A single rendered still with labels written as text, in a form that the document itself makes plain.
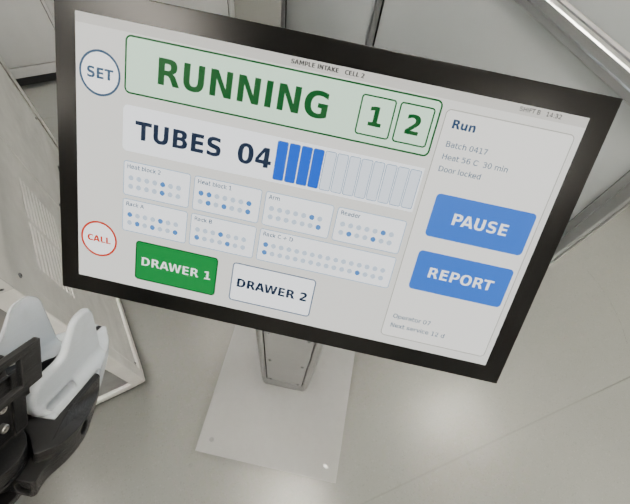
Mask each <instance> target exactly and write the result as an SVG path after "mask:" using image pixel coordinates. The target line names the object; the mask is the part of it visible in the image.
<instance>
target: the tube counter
mask: <svg viewBox="0 0 630 504"><path fill-rule="evenodd" d="M424 170H425V168H420V167H416V166H411V165H406V164H402V163H397V162H392V161H388V160H383V159H378V158H374V157H369V156H365V155H360V154H355V153H351V152H346V151H341V150H337V149H332V148H327V147H323V146H318V145H313V144H309V143H304V142H299V141H295V140H290V139H285V138H281V137H276V136H271V135H267V134H262V133H257V132H253V131H248V130H243V129H239V128H238V131H237V139H236V147H235V155H234V163H233V171H232V173H233V174H238V175H243V176H247V177H252V178H256V179H261V180H266V181H270V182H275V183H279V184H284V185H289V186H293V187H298V188H302V189H307V190H312V191H316V192H321V193H325V194H330V195H335V196H339V197H344V198H348V199H353V200H358V201H362V202H367V203H371V204H376V205H381V206H385V207H390V208H394V209H399V210H404V211H408V212H412V211H413V208H414V204H415V201H416V197H417V194H418V191H419V187H420V184H421V181H422V177H423V174H424Z"/></svg>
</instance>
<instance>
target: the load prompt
mask: <svg viewBox="0 0 630 504"><path fill-rule="evenodd" d="M124 93H127V94H131V95H136V96H141V97H145V98H150V99H155V100H159V101H164V102H169V103H173V104H178V105H183V106H187V107H192V108H197V109H202V110H206V111H211V112H216V113H220V114H225V115H230V116H234V117H239V118H244V119H248V120H253V121H258V122H262V123H267V124H272V125H276V126H281V127H286V128H290V129H295V130H300V131H304V132H309V133H314V134H318V135H323V136H328V137H332V138H337V139H342V140H346V141H351V142H356V143H360V144H365V145H370V146H374V147H379V148H384V149H388V150H393V151H398V152H402V153H407V154H412V155H416V156H421V157H426V158H428V157H429V153H430V150H431V147H432V143H433V140H434V137H435V133H436V130H437V126H438V123H439V120H440V116H441V113H442V109H443V106H444V103H445V100H441V99H437V98H432V97H427V96H422V95H418V94H413V93H408V92H403V91H399V90H394V89H389V88H384V87H380V86H375V85H370V84H365V83H361V82H356V81H351V80H346V79H342V78H337V77H332V76H327V75H323V74H318V73H313V72H308V71H304V70H299V69H294V68H289V67H285V66H280V65H275V64H270V63H266V62H261V61H256V60H251V59H247V58H242V57H237V56H233V55H228V54H223V53H218V52H214V51H209V50H204V49H199V48H195V47H190V46H185V45H180V44H176V43H171V42H166V41H161V40H157V39H152V38H147V37H142V36H138V35H133V34H128V33H125V58H124Z"/></svg>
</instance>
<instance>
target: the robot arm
mask: <svg viewBox="0 0 630 504"><path fill-rule="evenodd" d="M108 353H109V336H108V332H107V327H106V326H99V325H97V324H95V321H94V317H93V313H92V312H91V310H89V309H88V308H82V309H80V310H79V311H78V312H77V313H76V314H75V315H74V316H73V317H72V318H71V320H70V321H69V323H68V326H67V329H66V331H65V332H62V333H59V334H55V332H54V329H53V327H52V325H51V323H50V320H49V318H48V316H47V313H46V311H45V309H44V307H43V304H42V302H41V300H40V299H39V298H37V297H35V296H26V297H23V298H21V299H19V300H18V301H16V302H15V303H13V304H12V305H11V307H10V308H9V310H8V312H7V315H6V318H5V321H4V324H3V327H2V330H1V333H0V504H14V503H15V502H16V501H17V500H18V499H19V498H20V496H21V495H24V496H29V497H33V496H35V495H37V493H38V492H39V490H40V488H41V486H42V485H43V483H44V482H45V481H46V479H47V478H48V477H49V476H50V475H51V474H52V473H53V472H55V471H56V470H57V469H58V468H59V467H60V466H61V465H62V464H64V463H65V462H66V461H67V460H68V459H69V457H70V456H71V455H72V454H73V453H74V452H75V451H76V449H77V448H78V447H79V445H80V444H81V442H82V441H83V439H84V437H85V436H86V434H87V431H88V429H89V426H90V423H91V420H92V416H93V413H94V409H95V406H96V403H97V399H98V396H99V390H100V386H101V383H102V379H103V375H104V371H105V367H106V363H107V359H108Z"/></svg>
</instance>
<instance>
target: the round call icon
mask: <svg viewBox="0 0 630 504"><path fill-rule="evenodd" d="M118 229H119V224H115V223H110V222H106V221H101V220H97V219H92V218H88V217H83V216H80V253H83V254H88V255H92V256H97V257H101V258H105V259H110V260H114V261H118Z"/></svg>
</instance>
